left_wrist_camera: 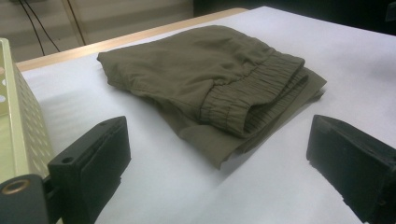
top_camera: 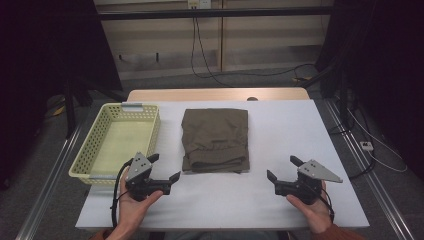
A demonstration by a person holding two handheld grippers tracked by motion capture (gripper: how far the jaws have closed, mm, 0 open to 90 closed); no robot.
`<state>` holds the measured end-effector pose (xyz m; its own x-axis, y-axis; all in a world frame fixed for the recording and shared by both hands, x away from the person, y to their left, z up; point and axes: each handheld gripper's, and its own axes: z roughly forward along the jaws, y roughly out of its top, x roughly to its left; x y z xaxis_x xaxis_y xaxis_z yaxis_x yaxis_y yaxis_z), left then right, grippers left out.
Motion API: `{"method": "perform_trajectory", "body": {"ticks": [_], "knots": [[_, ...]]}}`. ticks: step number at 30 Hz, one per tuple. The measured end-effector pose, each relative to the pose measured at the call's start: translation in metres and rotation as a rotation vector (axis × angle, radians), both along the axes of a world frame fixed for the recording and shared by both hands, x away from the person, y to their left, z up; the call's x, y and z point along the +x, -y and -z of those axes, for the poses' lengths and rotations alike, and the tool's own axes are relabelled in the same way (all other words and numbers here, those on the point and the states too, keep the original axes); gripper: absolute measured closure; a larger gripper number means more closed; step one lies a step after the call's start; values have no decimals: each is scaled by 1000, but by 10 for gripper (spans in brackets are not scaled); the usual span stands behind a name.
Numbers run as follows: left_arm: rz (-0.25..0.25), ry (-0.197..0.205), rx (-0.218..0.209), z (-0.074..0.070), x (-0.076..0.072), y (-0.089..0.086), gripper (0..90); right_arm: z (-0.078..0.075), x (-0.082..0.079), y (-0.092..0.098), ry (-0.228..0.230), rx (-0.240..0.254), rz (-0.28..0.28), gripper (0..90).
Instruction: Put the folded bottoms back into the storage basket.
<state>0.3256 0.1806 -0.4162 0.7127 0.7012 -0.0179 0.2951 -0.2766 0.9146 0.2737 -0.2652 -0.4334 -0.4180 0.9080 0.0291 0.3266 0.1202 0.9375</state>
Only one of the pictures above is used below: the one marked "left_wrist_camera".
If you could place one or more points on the olive green pants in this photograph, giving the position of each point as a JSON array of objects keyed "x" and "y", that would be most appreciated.
[{"x": 193, "y": 74}]

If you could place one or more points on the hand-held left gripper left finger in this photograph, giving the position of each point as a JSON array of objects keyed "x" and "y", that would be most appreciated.
[{"x": 90, "y": 168}]

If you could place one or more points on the dark furniture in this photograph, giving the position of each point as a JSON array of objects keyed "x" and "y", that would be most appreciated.
[{"x": 295, "y": 11}]

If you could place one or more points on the beige metal stand leg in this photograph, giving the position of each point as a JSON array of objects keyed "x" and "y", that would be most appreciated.
[{"x": 76, "y": 21}]

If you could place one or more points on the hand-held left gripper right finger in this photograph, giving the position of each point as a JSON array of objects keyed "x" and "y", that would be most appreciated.
[{"x": 358, "y": 168}]

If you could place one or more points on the pale green perforated metal basket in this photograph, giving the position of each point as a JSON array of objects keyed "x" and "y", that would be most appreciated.
[{"x": 29, "y": 130}]

